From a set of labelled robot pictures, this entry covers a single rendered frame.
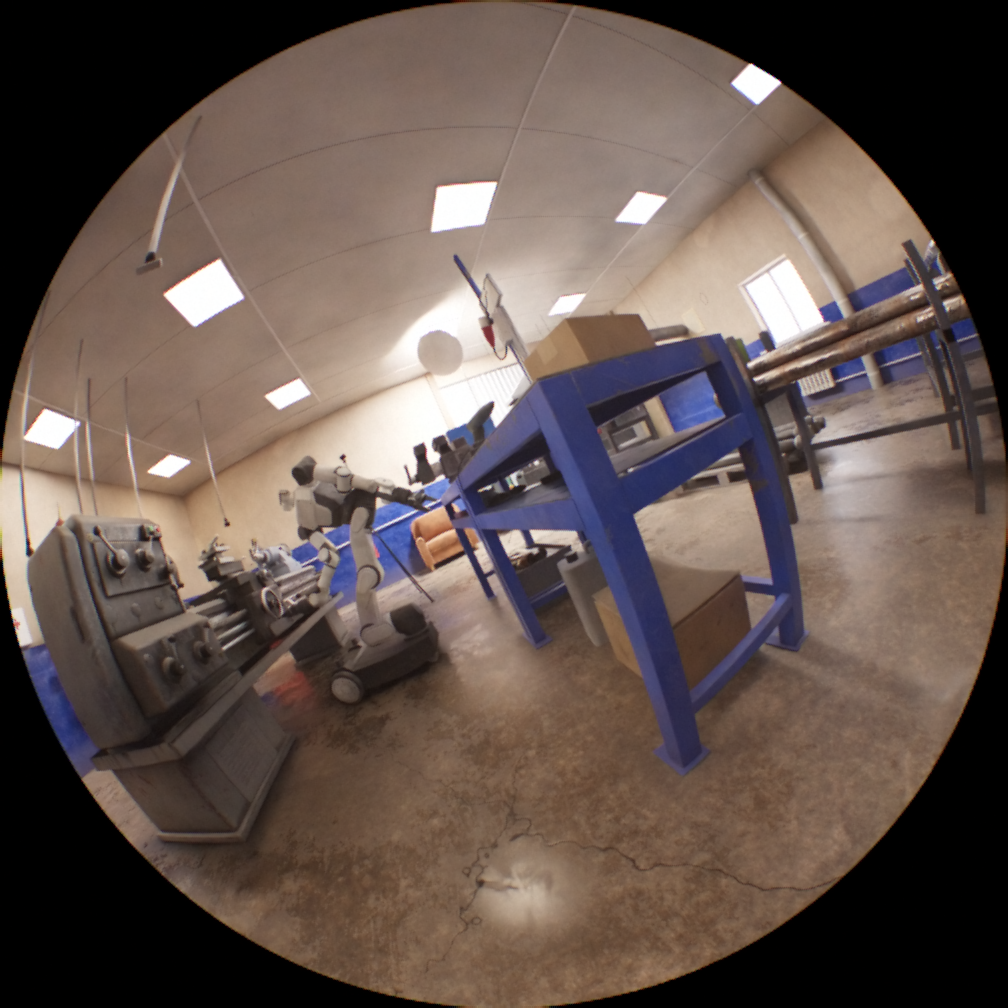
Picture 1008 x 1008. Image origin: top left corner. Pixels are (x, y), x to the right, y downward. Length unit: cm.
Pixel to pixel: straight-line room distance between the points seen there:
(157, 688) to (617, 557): 141
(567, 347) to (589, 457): 20
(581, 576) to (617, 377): 85
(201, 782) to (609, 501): 156
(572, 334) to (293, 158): 263
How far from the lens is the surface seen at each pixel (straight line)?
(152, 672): 140
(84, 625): 146
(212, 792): 156
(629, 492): 54
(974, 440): 158
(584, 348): 58
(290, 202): 314
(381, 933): 98
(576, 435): 51
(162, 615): 171
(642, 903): 76
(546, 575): 191
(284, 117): 281
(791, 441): 270
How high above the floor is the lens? 73
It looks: 2 degrees down
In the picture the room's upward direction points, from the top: 24 degrees counter-clockwise
